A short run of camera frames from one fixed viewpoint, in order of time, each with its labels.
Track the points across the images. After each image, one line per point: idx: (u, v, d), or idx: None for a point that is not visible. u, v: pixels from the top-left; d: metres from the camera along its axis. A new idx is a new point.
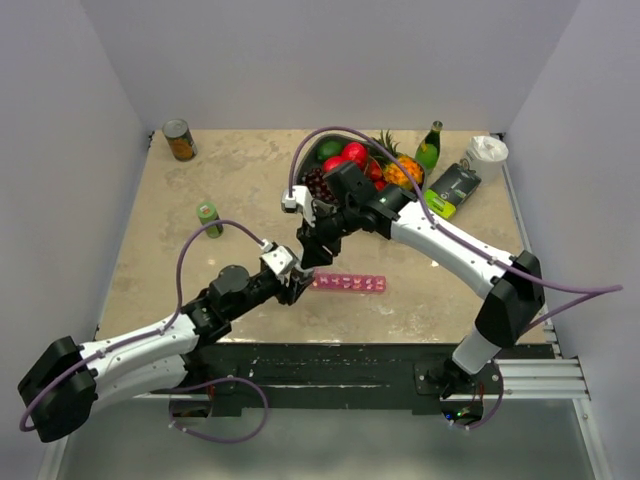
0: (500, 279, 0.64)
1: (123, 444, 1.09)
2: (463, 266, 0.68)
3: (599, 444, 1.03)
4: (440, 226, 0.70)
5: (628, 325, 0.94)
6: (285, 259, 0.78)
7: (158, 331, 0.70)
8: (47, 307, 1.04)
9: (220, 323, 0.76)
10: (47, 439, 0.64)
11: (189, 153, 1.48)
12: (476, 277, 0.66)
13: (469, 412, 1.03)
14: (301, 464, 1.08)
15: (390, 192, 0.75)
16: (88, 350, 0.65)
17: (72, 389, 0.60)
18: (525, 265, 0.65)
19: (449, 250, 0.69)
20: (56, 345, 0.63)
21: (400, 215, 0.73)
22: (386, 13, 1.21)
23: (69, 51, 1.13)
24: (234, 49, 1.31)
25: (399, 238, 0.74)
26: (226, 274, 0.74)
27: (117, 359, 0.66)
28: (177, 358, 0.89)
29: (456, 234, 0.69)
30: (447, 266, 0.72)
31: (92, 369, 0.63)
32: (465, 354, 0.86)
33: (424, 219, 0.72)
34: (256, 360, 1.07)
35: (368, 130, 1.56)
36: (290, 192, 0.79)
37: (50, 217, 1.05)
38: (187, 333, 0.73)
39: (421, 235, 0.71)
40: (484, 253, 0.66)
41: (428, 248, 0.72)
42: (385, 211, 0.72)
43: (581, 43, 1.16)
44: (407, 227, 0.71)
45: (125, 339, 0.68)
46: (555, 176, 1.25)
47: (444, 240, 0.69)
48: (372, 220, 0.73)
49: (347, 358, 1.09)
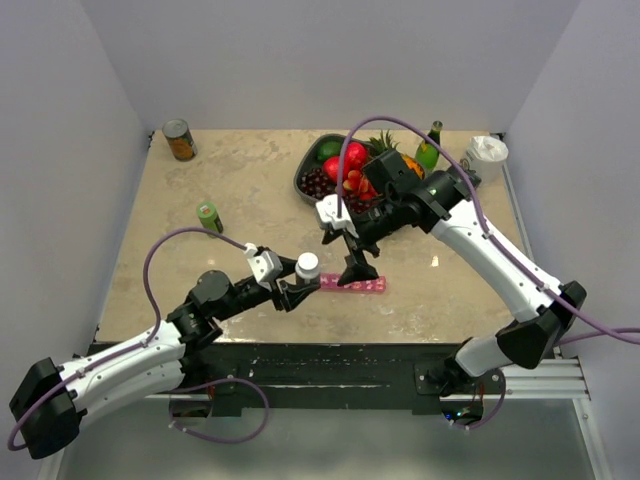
0: (547, 308, 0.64)
1: (123, 444, 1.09)
2: (510, 286, 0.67)
3: (599, 444, 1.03)
4: (492, 236, 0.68)
5: (629, 325, 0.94)
6: (265, 266, 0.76)
7: (141, 343, 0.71)
8: (47, 308, 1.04)
9: (208, 328, 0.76)
10: (38, 454, 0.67)
11: (189, 153, 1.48)
12: (523, 301, 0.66)
13: (469, 413, 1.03)
14: (301, 464, 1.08)
15: (437, 183, 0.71)
16: (68, 369, 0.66)
17: (53, 412, 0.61)
18: (572, 298, 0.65)
19: (498, 265, 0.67)
20: (36, 367, 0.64)
21: (451, 214, 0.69)
22: (386, 12, 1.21)
23: (69, 51, 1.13)
24: (234, 49, 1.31)
25: (441, 236, 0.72)
26: (205, 282, 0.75)
27: (98, 377, 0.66)
28: (174, 362, 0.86)
29: (508, 249, 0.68)
30: (490, 279, 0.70)
31: (72, 390, 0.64)
32: (469, 357, 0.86)
33: (476, 224, 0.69)
34: (256, 360, 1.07)
35: (368, 130, 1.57)
36: (339, 213, 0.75)
37: (50, 217, 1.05)
38: (171, 344, 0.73)
39: (471, 242, 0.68)
40: (535, 278, 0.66)
41: (473, 255, 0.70)
42: (433, 204, 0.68)
43: (581, 43, 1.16)
44: (457, 230, 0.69)
45: (105, 356, 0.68)
46: (555, 176, 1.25)
47: (495, 254, 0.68)
48: (416, 210, 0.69)
49: (347, 358, 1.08)
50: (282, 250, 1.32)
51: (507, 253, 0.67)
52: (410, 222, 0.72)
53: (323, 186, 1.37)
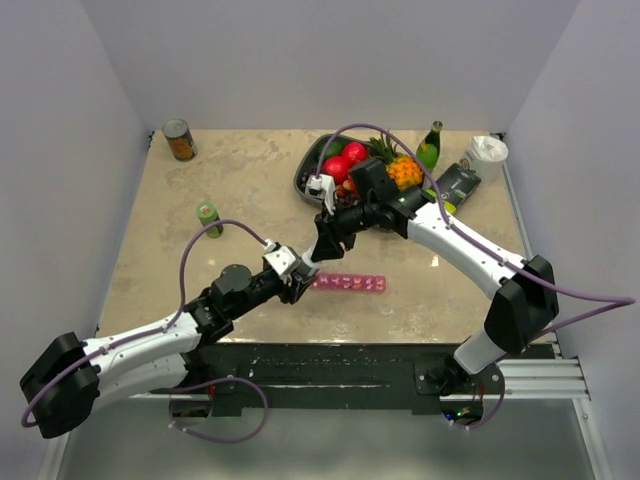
0: (509, 279, 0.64)
1: (123, 445, 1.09)
2: (474, 266, 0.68)
3: (598, 444, 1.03)
4: (454, 226, 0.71)
5: (628, 326, 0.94)
6: (287, 260, 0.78)
7: (161, 328, 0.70)
8: (47, 307, 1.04)
9: (222, 322, 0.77)
10: (47, 434, 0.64)
11: (189, 153, 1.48)
12: (485, 278, 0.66)
13: (469, 412, 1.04)
14: (301, 464, 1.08)
15: (410, 193, 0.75)
16: (91, 345, 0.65)
17: (76, 384, 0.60)
18: (535, 269, 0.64)
19: (461, 251, 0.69)
20: (60, 341, 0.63)
21: (417, 214, 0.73)
22: (386, 12, 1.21)
23: (69, 51, 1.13)
24: (234, 48, 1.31)
25: (412, 236, 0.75)
26: (228, 273, 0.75)
27: (120, 356, 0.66)
28: (178, 357, 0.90)
29: (470, 235, 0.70)
30: (460, 267, 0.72)
31: (95, 365, 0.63)
32: (468, 355, 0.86)
33: (440, 219, 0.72)
34: (255, 360, 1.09)
35: (368, 131, 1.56)
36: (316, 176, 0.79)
37: (50, 217, 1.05)
38: (189, 331, 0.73)
39: (436, 234, 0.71)
40: (495, 254, 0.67)
41: (441, 248, 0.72)
42: (404, 212, 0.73)
43: (581, 43, 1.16)
44: (422, 226, 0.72)
45: (128, 336, 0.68)
46: (555, 176, 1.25)
47: (458, 241, 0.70)
48: (390, 219, 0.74)
49: (347, 358, 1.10)
50: None
51: (468, 238, 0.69)
52: (385, 227, 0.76)
53: None
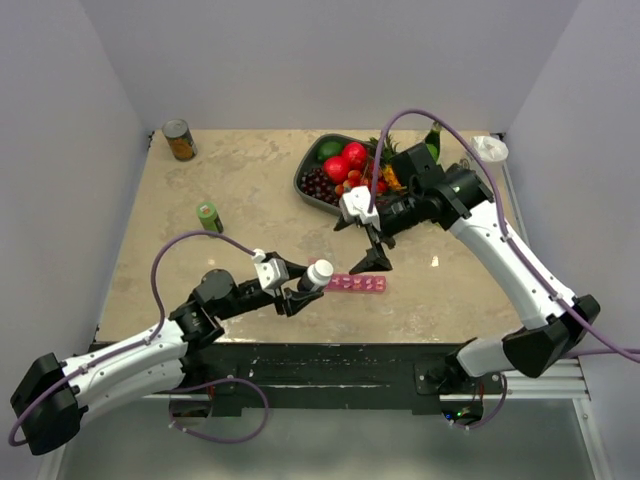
0: (557, 318, 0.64)
1: (123, 445, 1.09)
2: (521, 291, 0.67)
3: (598, 444, 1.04)
4: (510, 239, 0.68)
5: (628, 326, 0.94)
6: (272, 274, 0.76)
7: (144, 341, 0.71)
8: (47, 307, 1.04)
9: (210, 327, 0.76)
10: (38, 450, 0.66)
11: (189, 153, 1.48)
12: (532, 307, 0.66)
13: (469, 412, 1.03)
14: (302, 463, 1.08)
15: (461, 181, 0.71)
16: (71, 365, 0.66)
17: (54, 407, 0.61)
18: (585, 311, 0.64)
19: (512, 271, 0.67)
20: (39, 362, 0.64)
21: (471, 213, 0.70)
22: (386, 12, 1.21)
23: (69, 51, 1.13)
24: (233, 48, 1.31)
25: (459, 234, 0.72)
26: (210, 280, 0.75)
27: (101, 373, 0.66)
28: (174, 362, 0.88)
29: (525, 255, 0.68)
30: (501, 283, 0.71)
31: (74, 386, 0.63)
32: (471, 357, 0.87)
33: (496, 227, 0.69)
34: (256, 360, 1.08)
35: (368, 130, 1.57)
36: (369, 209, 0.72)
37: (49, 217, 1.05)
38: (173, 341, 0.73)
39: (488, 243, 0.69)
40: (549, 287, 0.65)
41: (488, 257, 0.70)
42: (456, 202, 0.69)
43: (581, 43, 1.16)
44: (475, 231, 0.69)
45: (108, 352, 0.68)
46: (555, 176, 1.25)
47: (512, 258, 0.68)
48: (437, 206, 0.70)
49: (347, 358, 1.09)
50: (282, 250, 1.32)
51: (523, 259, 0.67)
52: (430, 217, 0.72)
53: (323, 187, 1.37)
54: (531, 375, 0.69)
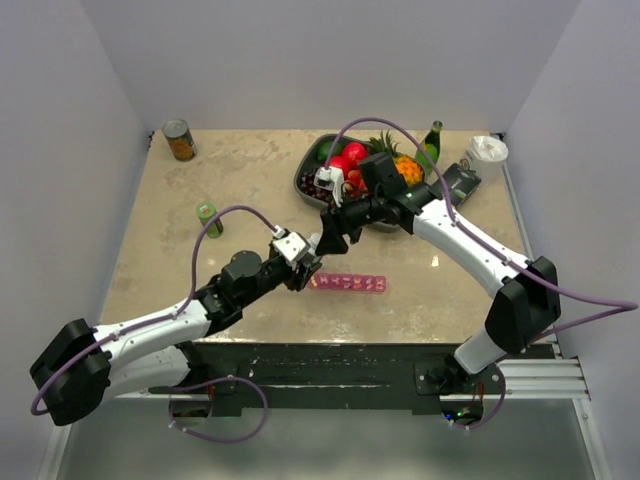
0: (511, 279, 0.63)
1: (123, 445, 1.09)
2: (477, 264, 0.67)
3: (598, 443, 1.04)
4: (460, 224, 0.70)
5: (627, 326, 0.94)
6: (298, 244, 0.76)
7: (171, 314, 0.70)
8: (47, 306, 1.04)
9: (231, 308, 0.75)
10: (59, 421, 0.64)
11: (189, 153, 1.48)
12: (488, 277, 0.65)
13: (469, 412, 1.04)
14: (301, 464, 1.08)
15: (417, 189, 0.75)
16: (101, 332, 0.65)
17: (87, 370, 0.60)
18: (540, 270, 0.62)
19: (465, 248, 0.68)
20: (70, 327, 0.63)
21: (423, 210, 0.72)
22: (386, 12, 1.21)
23: (69, 50, 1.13)
24: (233, 48, 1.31)
25: (420, 233, 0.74)
26: (238, 260, 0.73)
27: (131, 342, 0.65)
28: (180, 354, 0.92)
29: (475, 234, 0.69)
30: (461, 264, 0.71)
31: (106, 351, 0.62)
32: (467, 354, 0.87)
33: (446, 216, 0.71)
34: (256, 360, 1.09)
35: (368, 130, 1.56)
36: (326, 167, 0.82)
37: (49, 216, 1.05)
38: (199, 318, 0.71)
39: (441, 231, 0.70)
40: (499, 253, 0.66)
41: (445, 245, 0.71)
42: (410, 206, 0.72)
43: (582, 42, 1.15)
44: (428, 223, 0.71)
45: (138, 322, 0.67)
46: (555, 175, 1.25)
47: (463, 239, 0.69)
48: (395, 213, 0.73)
49: (347, 358, 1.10)
50: None
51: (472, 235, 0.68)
52: (390, 221, 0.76)
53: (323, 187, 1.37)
54: (511, 348, 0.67)
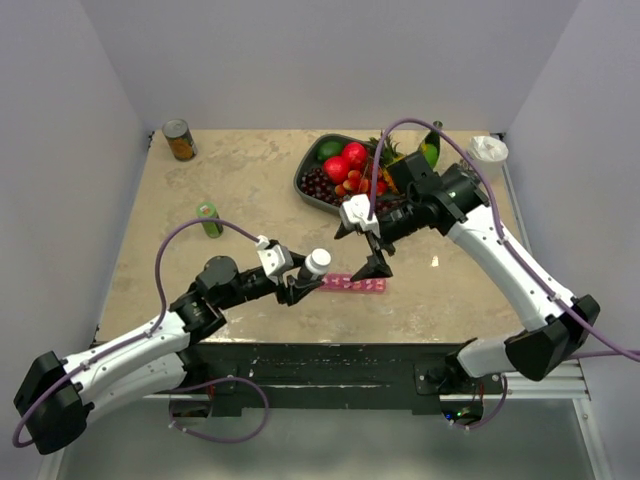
0: (556, 318, 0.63)
1: (124, 445, 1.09)
2: (520, 293, 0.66)
3: (598, 444, 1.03)
4: (507, 242, 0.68)
5: (627, 326, 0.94)
6: (276, 260, 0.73)
7: (145, 333, 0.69)
8: (47, 307, 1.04)
9: (213, 316, 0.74)
10: (46, 449, 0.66)
11: (189, 153, 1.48)
12: (531, 309, 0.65)
13: (469, 412, 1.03)
14: (302, 464, 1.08)
15: (459, 187, 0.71)
16: (72, 362, 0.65)
17: (58, 405, 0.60)
18: (585, 311, 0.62)
19: (509, 272, 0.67)
20: (40, 361, 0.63)
21: (467, 218, 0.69)
22: (385, 11, 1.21)
23: (69, 50, 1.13)
24: (233, 48, 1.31)
25: (456, 239, 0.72)
26: (211, 267, 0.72)
27: (103, 369, 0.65)
28: (174, 359, 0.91)
29: (523, 258, 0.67)
30: (500, 286, 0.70)
31: (77, 383, 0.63)
32: (471, 358, 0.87)
33: (491, 229, 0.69)
34: (256, 360, 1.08)
35: (368, 131, 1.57)
36: (368, 216, 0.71)
37: (49, 217, 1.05)
38: (176, 333, 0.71)
39: (485, 246, 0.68)
40: (547, 288, 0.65)
41: (486, 260, 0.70)
42: (451, 207, 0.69)
43: (582, 42, 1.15)
44: (472, 234, 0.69)
45: (110, 347, 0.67)
46: (555, 176, 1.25)
47: (510, 261, 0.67)
48: (433, 212, 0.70)
49: (347, 358, 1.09)
50: None
51: (520, 260, 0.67)
52: (428, 223, 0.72)
53: (323, 187, 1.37)
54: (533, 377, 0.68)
